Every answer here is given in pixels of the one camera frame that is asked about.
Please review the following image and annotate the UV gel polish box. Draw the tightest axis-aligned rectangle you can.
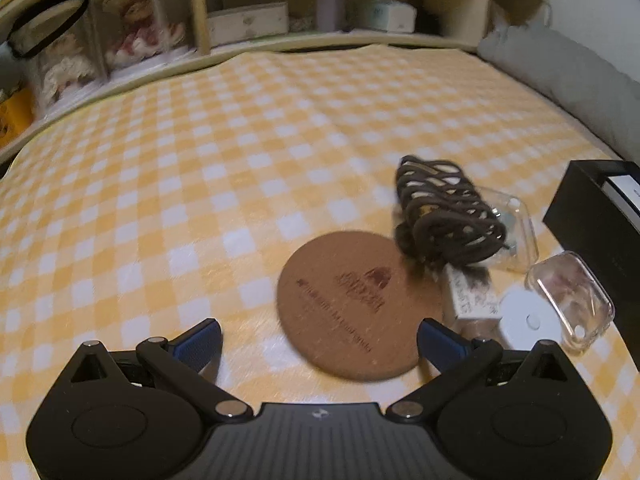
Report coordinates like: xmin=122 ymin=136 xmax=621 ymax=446
xmin=442 ymin=264 xmax=502 ymax=338

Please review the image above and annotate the white round disc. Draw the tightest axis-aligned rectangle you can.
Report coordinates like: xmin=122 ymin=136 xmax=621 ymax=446
xmin=497 ymin=287 xmax=563 ymax=351

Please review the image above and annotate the round cork coaster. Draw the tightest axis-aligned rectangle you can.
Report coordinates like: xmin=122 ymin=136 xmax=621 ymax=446
xmin=276 ymin=231 xmax=444 ymax=382

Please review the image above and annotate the clear case with metal charms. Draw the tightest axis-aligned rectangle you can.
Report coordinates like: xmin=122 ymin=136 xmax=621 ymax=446
xmin=478 ymin=186 xmax=539 ymax=274

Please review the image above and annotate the clear case with press-on nails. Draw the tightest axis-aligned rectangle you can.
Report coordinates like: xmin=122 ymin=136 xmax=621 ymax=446
xmin=525 ymin=250 xmax=615 ymax=354

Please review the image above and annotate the dark brown hair claw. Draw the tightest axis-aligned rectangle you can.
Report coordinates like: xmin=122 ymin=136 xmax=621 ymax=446
xmin=395 ymin=155 xmax=508 ymax=266

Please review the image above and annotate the black cardboard box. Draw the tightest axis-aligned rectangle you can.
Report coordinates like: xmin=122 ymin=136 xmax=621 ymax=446
xmin=544 ymin=159 xmax=639 ymax=361

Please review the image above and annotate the yellow white checkered cloth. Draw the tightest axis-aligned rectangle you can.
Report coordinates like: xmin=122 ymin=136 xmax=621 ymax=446
xmin=1 ymin=46 xmax=610 ymax=479

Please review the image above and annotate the grey pillow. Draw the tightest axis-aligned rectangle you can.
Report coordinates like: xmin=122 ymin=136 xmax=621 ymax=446
xmin=477 ymin=23 xmax=639 ymax=162

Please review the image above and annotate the white small drawer box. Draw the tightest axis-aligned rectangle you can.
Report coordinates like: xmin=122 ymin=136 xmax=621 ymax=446
xmin=206 ymin=2 xmax=288 ymax=47

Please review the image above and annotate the white tissue box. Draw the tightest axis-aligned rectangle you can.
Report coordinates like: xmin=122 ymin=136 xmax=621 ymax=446
xmin=357 ymin=0 xmax=416 ymax=34

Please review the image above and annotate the clear doll display case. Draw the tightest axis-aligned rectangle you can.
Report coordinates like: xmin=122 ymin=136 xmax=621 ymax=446
xmin=90 ymin=0 xmax=192 ymax=77

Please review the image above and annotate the cream wooden shelf unit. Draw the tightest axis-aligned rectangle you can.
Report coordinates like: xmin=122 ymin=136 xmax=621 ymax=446
xmin=1 ymin=0 xmax=549 ymax=159

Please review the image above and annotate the lilac bottle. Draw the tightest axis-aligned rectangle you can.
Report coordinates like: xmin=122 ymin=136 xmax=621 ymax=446
xmin=314 ymin=0 xmax=345 ymax=32

